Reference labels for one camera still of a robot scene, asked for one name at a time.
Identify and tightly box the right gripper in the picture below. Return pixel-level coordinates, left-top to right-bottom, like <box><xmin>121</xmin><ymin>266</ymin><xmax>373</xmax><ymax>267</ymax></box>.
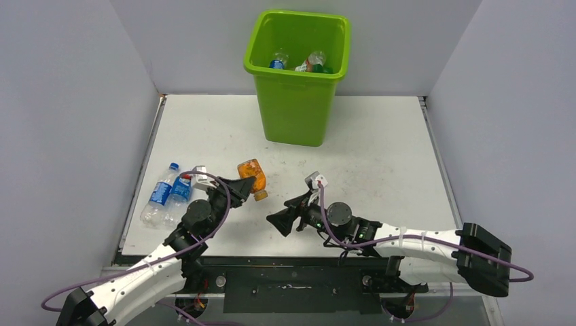
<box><xmin>268</xmin><ymin>189</ymin><xmax>346</xmax><ymax>241</ymax></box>

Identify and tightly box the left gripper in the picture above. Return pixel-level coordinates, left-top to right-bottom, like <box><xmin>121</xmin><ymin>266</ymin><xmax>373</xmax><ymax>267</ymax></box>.
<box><xmin>204</xmin><ymin>176</ymin><xmax>254</xmax><ymax>238</ymax></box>

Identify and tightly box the small orange juice bottle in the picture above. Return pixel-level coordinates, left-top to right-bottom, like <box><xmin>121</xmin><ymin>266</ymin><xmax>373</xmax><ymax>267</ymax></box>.
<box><xmin>237</xmin><ymin>158</ymin><xmax>269</xmax><ymax>202</ymax></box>

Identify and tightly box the blue label water bottle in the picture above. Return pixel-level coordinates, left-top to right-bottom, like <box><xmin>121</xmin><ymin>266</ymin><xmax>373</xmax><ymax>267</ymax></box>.
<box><xmin>269</xmin><ymin>48</ymin><xmax>289</xmax><ymax>70</ymax></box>

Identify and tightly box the green plastic bottle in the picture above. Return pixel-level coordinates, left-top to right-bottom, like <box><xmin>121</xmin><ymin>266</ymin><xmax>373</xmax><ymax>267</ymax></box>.
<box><xmin>312</xmin><ymin>64</ymin><xmax>334</xmax><ymax>74</ymax></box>

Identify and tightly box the red label bottle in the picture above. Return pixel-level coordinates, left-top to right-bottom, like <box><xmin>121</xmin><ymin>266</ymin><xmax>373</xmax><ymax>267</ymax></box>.
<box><xmin>294</xmin><ymin>51</ymin><xmax>326</xmax><ymax>73</ymax></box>

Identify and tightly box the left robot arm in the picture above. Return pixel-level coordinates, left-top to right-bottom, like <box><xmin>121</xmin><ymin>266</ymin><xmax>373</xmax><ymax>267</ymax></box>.
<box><xmin>56</xmin><ymin>177</ymin><xmax>256</xmax><ymax>325</ymax></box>

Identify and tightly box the green plastic bin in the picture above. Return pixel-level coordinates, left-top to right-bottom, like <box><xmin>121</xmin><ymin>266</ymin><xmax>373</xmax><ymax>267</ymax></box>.
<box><xmin>243</xmin><ymin>10</ymin><xmax>351</xmax><ymax>147</ymax></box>

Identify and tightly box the white cap blue label bottle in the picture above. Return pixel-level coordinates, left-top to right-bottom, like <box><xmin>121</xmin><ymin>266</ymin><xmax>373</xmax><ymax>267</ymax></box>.
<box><xmin>162</xmin><ymin>177</ymin><xmax>192</xmax><ymax>228</ymax></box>

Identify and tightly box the blue cap water bottle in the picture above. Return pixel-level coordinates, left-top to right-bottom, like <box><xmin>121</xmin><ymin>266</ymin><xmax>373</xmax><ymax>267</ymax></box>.
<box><xmin>140</xmin><ymin>162</ymin><xmax>179</xmax><ymax>228</ymax></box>

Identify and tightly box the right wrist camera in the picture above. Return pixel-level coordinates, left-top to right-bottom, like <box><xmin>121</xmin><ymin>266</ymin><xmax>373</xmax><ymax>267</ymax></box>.
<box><xmin>304</xmin><ymin>171</ymin><xmax>327</xmax><ymax>193</ymax></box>

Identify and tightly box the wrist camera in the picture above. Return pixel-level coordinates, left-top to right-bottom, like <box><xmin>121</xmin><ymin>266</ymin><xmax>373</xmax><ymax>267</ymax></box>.
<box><xmin>304</xmin><ymin>171</ymin><xmax>327</xmax><ymax>193</ymax></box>
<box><xmin>191</xmin><ymin>165</ymin><xmax>211</xmax><ymax>191</ymax></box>

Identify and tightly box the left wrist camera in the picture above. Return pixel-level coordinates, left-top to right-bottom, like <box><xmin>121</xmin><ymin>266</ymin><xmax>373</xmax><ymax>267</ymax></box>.
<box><xmin>191</xmin><ymin>165</ymin><xmax>211</xmax><ymax>191</ymax></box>

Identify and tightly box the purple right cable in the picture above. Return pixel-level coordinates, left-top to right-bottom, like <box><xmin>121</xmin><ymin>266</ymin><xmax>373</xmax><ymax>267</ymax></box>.
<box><xmin>316</xmin><ymin>182</ymin><xmax>535</xmax><ymax>324</ymax></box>

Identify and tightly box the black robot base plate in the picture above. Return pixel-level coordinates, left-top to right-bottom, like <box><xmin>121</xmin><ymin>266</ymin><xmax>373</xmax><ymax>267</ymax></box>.
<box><xmin>175</xmin><ymin>256</ymin><xmax>429</xmax><ymax>314</ymax></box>

